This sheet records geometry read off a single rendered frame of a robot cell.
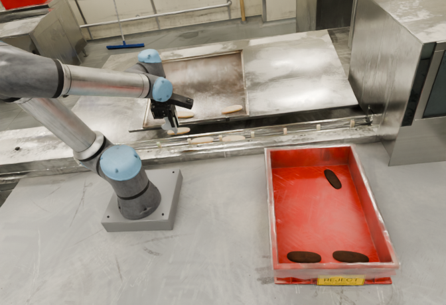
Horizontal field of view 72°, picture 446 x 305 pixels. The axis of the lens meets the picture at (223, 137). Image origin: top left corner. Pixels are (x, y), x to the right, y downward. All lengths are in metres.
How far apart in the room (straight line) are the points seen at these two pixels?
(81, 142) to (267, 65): 1.01
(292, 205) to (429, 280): 0.42
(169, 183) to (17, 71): 0.64
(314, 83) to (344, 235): 0.76
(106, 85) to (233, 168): 0.62
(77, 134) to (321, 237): 0.82
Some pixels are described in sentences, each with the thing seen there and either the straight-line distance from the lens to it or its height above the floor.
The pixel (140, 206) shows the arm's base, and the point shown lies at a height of 0.93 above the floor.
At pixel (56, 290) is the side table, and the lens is 1.20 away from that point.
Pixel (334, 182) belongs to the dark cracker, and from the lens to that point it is 1.19.
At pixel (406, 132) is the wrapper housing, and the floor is 0.98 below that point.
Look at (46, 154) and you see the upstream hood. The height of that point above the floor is 0.92.
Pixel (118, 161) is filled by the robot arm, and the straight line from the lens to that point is 1.01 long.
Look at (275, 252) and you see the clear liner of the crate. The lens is 0.92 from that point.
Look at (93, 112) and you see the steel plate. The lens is 1.90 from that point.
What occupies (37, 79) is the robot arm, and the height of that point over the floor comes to 1.44.
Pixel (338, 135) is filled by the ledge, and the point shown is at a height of 0.86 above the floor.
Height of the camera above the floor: 1.73
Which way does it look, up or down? 40 degrees down
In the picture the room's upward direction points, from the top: 11 degrees counter-clockwise
